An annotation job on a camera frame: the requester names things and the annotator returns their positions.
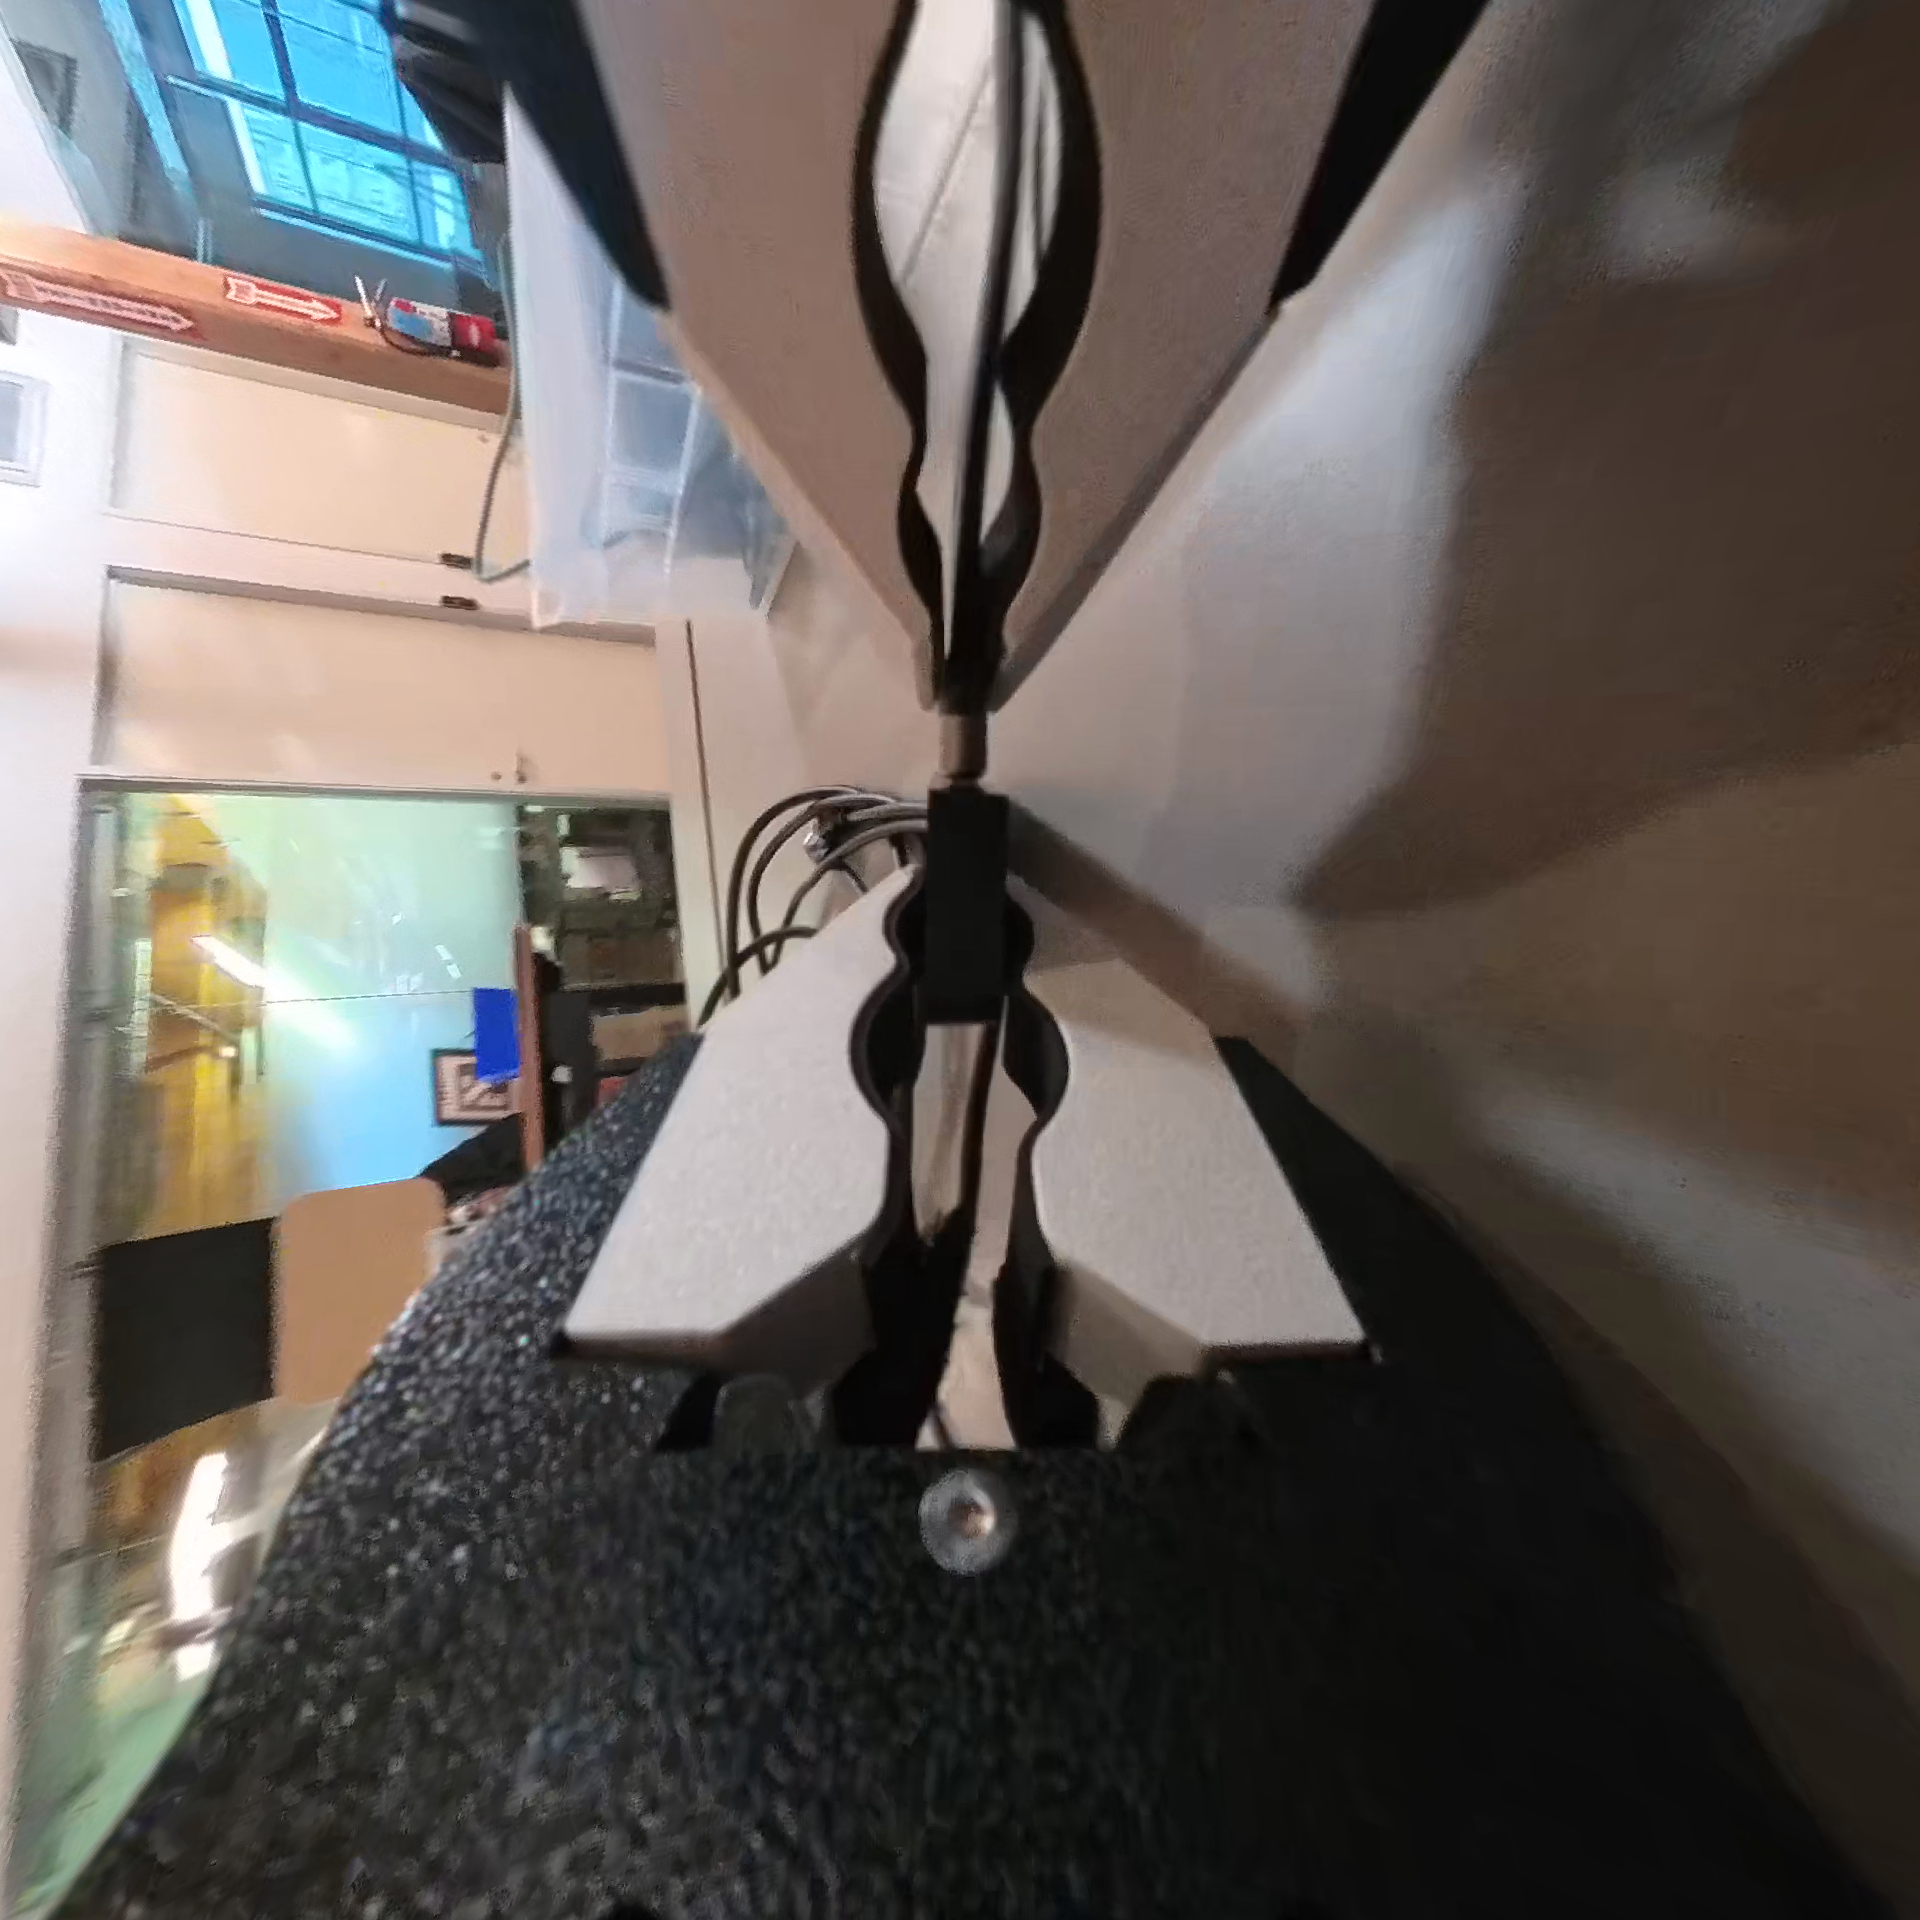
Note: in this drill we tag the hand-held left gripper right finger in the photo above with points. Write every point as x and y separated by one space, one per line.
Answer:
1185 1198

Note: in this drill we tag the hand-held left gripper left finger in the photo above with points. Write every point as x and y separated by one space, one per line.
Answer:
720 1186

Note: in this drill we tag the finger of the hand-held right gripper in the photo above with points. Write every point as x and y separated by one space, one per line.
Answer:
750 225
1185 225

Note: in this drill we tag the clear plastic bin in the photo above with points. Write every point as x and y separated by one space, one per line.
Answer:
660 465

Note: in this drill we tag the fiducial marker sign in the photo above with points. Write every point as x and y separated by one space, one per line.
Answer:
471 1090

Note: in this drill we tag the small blue bin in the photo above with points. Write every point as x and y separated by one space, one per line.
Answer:
495 1027

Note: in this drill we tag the fire extinguisher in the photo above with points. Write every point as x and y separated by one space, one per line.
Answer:
435 324

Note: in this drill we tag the paned window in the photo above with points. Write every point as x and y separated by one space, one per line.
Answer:
330 136

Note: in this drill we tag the beige door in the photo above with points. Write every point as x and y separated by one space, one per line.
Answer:
302 450
376 674

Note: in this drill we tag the wooden post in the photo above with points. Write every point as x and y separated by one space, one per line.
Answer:
302 355

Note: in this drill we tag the black wall monitor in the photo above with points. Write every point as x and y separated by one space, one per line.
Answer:
179 1335

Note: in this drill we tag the wall vent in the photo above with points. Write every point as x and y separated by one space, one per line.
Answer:
18 428

